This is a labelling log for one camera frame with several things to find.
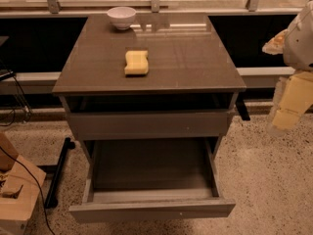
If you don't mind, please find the black metal stand leg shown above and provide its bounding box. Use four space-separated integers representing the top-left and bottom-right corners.
40 137 75 209

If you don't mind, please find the yellow sponge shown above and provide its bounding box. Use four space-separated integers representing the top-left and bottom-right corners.
124 50 149 75

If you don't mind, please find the wooden box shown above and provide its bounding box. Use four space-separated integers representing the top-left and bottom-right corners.
0 132 46 235

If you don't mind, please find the grey drawer cabinet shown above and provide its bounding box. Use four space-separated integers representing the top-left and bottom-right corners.
52 13 247 224

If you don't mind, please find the open grey middle drawer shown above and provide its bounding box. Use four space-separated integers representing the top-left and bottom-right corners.
69 138 236 223

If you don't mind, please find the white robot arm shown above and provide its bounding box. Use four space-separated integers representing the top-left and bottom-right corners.
262 0 313 137

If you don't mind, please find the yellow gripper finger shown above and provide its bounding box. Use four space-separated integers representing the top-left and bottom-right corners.
262 29 288 55
267 71 313 137

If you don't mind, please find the white ceramic bowl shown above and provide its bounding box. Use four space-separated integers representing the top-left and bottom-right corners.
107 7 136 30

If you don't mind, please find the closed grey upper drawer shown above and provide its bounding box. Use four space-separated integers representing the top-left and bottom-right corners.
67 111 234 140

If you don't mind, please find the black cable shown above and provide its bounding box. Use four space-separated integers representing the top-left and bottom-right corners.
0 145 57 235

